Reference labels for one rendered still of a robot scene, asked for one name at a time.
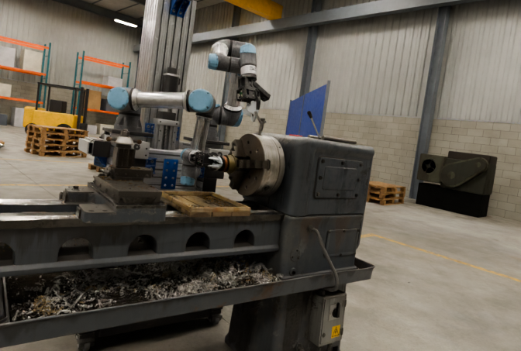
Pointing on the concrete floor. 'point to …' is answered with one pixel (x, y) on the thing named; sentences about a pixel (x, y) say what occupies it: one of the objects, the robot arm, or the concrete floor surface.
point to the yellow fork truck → (32, 114)
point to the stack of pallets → (53, 142)
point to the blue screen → (301, 122)
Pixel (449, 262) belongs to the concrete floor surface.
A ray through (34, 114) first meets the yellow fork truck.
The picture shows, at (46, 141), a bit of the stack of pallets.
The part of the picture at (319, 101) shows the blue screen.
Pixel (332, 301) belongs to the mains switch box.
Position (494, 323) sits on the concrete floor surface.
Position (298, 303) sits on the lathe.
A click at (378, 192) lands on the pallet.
